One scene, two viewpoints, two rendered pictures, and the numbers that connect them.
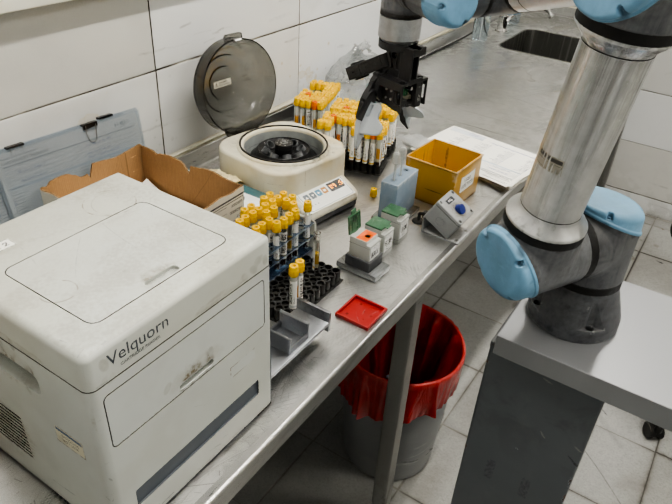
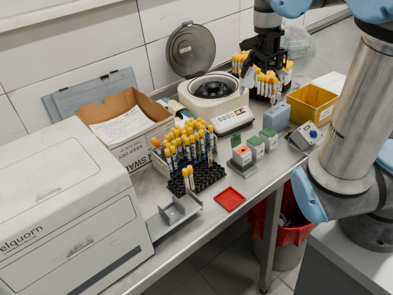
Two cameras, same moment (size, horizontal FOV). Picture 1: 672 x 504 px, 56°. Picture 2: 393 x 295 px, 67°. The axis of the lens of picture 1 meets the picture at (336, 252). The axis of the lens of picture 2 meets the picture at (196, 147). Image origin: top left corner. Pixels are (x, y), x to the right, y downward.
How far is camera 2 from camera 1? 0.39 m
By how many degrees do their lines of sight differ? 20
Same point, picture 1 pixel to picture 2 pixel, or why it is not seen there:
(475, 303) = not seen: hidden behind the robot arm
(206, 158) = not seen: hidden behind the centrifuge
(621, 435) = not seen: outside the picture
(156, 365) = (39, 250)
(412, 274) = (271, 175)
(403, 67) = (268, 44)
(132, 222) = (58, 152)
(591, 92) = (365, 84)
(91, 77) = (105, 51)
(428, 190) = (299, 117)
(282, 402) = (161, 254)
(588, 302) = (379, 225)
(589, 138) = (365, 121)
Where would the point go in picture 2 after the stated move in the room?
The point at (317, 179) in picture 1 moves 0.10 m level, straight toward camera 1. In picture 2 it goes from (228, 108) to (221, 123)
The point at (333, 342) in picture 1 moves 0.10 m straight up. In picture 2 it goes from (206, 217) to (203, 193)
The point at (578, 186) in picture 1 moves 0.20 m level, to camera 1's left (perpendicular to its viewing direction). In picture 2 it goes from (358, 155) to (233, 137)
